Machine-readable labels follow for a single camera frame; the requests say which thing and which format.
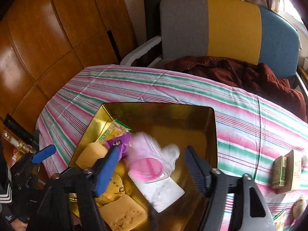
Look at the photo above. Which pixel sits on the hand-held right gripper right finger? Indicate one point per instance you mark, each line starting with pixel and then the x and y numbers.
pixel 197 170

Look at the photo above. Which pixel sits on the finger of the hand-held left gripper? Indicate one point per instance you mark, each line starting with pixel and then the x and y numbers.
pixel 44 154

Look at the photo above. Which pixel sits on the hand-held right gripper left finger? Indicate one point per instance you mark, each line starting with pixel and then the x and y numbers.
pixel 105 170

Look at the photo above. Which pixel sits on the yellow plush toy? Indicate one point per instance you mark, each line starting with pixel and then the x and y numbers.
pixel 115 187

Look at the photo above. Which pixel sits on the yellow sponge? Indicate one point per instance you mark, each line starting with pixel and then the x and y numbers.
pixel 91 154
pixel 122 214

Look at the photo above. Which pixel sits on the purple snack packet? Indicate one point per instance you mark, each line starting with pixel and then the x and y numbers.
pixel 122 140

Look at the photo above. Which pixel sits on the green cracker packet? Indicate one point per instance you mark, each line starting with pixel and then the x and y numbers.
pixel 113 132

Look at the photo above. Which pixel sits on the white foam block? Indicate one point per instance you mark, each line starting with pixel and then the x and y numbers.
pixel 161 192

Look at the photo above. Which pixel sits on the plastic bag with pink lid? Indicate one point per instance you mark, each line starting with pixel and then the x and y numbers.
pixel 149 166

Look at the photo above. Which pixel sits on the golden tin box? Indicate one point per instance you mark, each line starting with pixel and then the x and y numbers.
pixel 168 125

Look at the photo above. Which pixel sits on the glass bottle with gold cap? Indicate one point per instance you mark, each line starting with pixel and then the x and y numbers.
pixel 19 143

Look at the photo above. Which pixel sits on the black pole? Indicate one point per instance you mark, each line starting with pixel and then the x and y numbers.
pixel 19 127

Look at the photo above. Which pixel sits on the green patterned box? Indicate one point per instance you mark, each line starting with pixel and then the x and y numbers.
pixel 279 173

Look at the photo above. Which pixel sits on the striped pink green cloth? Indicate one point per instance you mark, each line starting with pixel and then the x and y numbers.
pixel 168 89

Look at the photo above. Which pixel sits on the green snack packet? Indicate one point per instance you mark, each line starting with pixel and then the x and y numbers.
pixel 280 220

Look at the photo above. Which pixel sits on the beige cardboard box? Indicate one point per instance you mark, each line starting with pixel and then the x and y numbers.
pixel 294 173

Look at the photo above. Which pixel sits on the brown red jacket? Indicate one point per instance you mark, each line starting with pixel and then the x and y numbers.
pixel 240 74

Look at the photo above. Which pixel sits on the small plush doll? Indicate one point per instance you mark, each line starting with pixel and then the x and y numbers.
pixel 299 208

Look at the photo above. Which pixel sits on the wooden wardrobe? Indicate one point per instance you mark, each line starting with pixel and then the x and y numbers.
pixel 48 33

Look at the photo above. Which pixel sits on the grey yellow blue chair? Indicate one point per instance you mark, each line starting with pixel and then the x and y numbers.
pixel 182 24

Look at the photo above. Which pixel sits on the window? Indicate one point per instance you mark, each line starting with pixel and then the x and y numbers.
pixel 293 12

